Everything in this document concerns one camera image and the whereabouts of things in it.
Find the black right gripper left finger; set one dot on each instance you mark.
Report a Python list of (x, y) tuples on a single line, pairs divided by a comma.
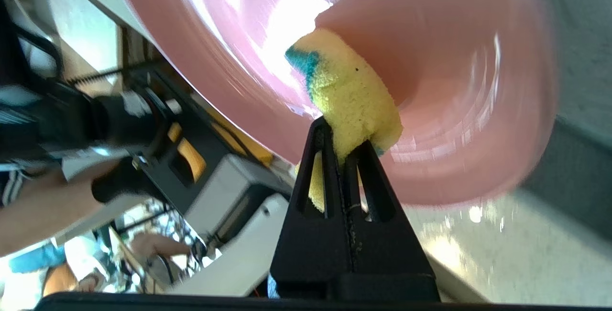
[(311, 253)]

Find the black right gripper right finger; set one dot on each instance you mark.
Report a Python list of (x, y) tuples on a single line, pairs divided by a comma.
[(387, 258)]

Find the yellow green sponge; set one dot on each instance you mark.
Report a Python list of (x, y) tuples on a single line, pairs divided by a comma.
[(354, 95)]

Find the pink plate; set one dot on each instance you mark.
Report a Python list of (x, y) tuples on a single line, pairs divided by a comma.
[(454, 62)]

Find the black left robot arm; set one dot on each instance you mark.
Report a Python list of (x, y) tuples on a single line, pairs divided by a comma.
[(57, 119)]

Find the stainless steel sink basin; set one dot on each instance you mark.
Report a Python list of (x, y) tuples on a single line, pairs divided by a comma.
[(573, 62)]

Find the person hand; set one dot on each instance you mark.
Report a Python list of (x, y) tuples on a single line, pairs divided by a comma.
[(158, 245)]

